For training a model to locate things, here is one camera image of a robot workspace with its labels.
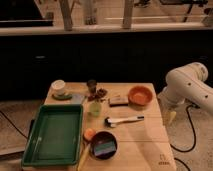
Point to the orange ball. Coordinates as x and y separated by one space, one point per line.
88 134

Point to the dark bowl with sponge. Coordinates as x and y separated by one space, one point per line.
103 145

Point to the dark brown cup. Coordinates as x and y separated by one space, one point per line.
91 84

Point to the orange bowl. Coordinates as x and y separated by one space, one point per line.
140 95

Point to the yellow wooden utensil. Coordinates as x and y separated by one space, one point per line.
83 157

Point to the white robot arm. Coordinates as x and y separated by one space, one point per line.
185 83

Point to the light green cup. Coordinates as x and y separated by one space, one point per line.
95 109

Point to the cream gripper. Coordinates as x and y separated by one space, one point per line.
169 114

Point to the white cup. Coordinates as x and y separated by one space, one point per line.
58 87

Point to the grey blue cloth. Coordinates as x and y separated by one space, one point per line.
77 98

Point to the green plastic tray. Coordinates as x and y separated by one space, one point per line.
55 137

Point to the brown pinecone cluster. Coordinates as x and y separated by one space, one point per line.
98 95

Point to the green saucer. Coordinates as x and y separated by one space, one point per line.
62 97

